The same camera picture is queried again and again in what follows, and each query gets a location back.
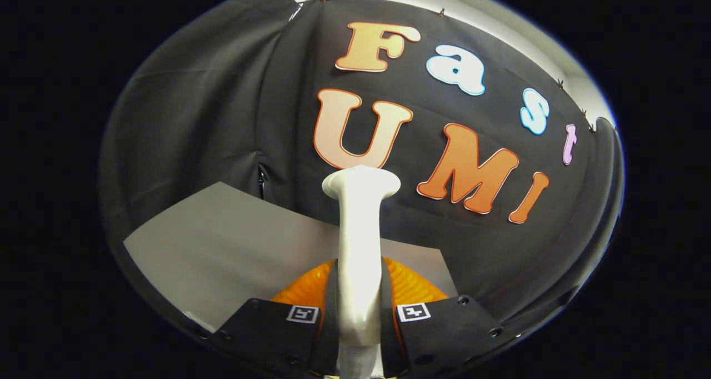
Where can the grey cabinet with dark top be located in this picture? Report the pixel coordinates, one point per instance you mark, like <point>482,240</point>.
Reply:
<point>239,245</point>

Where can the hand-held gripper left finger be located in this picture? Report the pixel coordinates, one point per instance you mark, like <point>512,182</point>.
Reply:
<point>331,318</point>

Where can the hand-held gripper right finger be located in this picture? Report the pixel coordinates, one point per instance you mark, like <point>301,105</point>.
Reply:
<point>387,323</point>

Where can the black backdrop cloth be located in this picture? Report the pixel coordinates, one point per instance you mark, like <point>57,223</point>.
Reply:
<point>222,101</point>

